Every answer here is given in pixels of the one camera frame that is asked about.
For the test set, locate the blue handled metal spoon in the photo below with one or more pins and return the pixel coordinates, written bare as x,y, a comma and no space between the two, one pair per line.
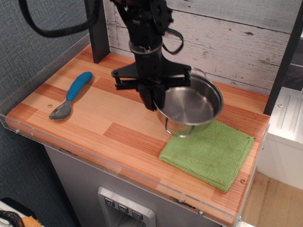
65,109

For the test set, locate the dark grey right post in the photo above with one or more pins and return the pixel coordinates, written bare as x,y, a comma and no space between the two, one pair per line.
286,61

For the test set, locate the white toy sink unit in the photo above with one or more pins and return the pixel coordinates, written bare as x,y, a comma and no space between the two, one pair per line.
281,155

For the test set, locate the orange plush object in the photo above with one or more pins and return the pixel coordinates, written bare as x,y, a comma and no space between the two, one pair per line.
31,222

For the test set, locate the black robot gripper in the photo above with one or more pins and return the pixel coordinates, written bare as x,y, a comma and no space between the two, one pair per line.
150,75

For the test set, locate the folded green towel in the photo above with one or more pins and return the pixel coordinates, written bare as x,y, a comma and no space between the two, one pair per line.
214,155

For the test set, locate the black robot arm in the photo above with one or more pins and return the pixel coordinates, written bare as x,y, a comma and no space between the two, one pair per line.
147,22

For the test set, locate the stainless steel pot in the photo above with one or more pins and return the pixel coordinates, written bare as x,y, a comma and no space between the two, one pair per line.
191,109

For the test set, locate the clear acrylic table guard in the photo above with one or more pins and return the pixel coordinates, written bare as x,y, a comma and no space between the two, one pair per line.
112,129

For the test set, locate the silver dispenser button panel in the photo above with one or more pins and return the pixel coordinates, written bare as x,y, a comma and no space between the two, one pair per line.
120,211

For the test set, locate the grey toy fridge cabinet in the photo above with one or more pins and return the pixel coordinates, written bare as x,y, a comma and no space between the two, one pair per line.
81,181

